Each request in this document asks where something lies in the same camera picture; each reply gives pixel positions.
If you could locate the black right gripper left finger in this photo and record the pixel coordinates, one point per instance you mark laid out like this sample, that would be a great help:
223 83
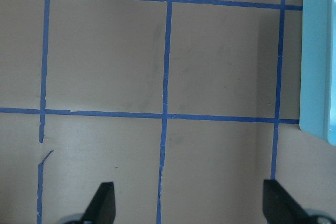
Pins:
102 207

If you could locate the teal plastic bin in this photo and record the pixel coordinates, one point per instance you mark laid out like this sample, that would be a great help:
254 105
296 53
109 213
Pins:
317 91

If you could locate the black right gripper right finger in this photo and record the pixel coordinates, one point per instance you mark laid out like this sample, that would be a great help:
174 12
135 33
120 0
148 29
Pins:
279 207

